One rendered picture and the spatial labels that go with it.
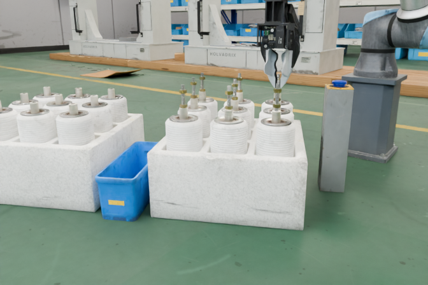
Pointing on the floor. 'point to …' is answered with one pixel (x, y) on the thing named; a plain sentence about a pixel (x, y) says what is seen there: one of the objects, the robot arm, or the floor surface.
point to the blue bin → (125, 184)
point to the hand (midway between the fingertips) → (278, 81)
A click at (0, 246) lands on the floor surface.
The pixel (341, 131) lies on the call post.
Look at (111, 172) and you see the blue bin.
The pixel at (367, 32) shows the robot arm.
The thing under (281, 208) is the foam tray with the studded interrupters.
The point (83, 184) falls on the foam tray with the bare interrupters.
